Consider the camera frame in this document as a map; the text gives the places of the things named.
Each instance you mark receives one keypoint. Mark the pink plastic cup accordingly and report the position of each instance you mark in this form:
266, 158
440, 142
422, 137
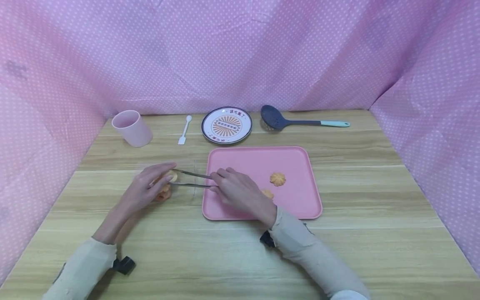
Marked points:
133, 130

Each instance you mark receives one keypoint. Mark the person's left hand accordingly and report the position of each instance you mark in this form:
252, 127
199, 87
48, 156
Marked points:
144, 189

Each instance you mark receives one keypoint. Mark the small white plastic spoon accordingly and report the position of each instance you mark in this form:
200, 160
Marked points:
184, 132

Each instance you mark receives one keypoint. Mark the person's right index finger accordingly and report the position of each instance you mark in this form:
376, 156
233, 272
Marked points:
228, 172

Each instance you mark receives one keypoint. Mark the clear plastic container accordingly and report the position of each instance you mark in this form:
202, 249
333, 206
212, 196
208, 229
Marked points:
187, 194

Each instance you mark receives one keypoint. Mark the dark blue slotted ladle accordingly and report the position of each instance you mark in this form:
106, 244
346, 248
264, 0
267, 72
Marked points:
275, 118

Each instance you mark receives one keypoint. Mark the metal tongs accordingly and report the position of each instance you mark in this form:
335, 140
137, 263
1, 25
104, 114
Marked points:
192, 174

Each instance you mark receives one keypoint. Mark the round patterned plate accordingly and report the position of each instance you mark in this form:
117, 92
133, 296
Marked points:
226, 125

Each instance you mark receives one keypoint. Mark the person's left index finger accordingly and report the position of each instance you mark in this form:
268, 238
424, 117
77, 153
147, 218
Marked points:
159, 167

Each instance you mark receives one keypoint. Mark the person's right hand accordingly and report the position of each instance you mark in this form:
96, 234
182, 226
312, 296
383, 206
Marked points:
243, 193

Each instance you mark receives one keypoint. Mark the person's left thumb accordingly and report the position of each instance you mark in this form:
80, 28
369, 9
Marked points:
163, 181

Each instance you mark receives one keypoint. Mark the person's right forearm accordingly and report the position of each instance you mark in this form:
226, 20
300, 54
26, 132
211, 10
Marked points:
311, 254

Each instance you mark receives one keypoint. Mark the person's right thumb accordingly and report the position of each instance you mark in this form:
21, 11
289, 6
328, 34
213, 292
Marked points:
218, 179

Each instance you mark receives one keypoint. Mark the pink rectangular tray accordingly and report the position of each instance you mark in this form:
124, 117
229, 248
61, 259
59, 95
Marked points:
296, 164

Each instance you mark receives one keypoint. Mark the person's left forearm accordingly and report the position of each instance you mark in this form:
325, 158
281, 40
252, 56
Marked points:
92, 262

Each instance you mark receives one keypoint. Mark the person's right fingers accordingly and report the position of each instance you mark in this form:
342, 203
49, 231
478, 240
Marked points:
224, 193

